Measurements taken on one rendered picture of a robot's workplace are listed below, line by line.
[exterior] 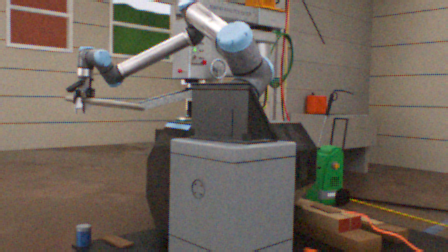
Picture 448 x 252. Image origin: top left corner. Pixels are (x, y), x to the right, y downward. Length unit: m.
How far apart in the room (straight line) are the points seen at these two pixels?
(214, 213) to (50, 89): 7.47
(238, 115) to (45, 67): 7.41
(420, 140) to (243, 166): 6.08
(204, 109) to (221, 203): 0.43
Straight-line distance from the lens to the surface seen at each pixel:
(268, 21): 3.49
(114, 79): 2.51
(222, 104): 1.82
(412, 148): 7.66
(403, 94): 7.70
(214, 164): 1.71
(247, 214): 1.74
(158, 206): 3.11
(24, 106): 8.82
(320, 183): 4.46
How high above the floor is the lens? 1.03
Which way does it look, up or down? 3 degrees down
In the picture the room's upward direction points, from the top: 1 degrees clockwise
